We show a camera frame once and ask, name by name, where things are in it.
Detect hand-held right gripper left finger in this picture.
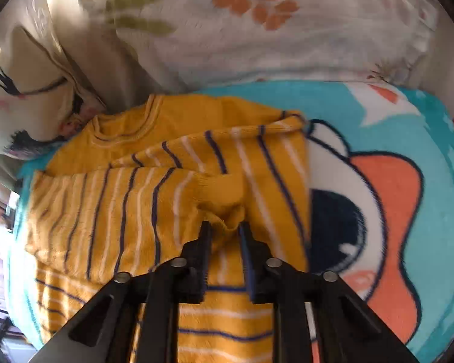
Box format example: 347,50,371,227
29,220,213,363

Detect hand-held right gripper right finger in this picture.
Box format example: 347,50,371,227
238,221,420,363

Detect yellow striped knit sweater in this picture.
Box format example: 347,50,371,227
24,94,313,363

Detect turquoise cartoon printed blanket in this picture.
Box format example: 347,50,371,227
5,80,454,363

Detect white floral quilt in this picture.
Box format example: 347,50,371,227
41,0,439,94

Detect cream eyelash face pillow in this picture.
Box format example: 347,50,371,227
0,26,107,159

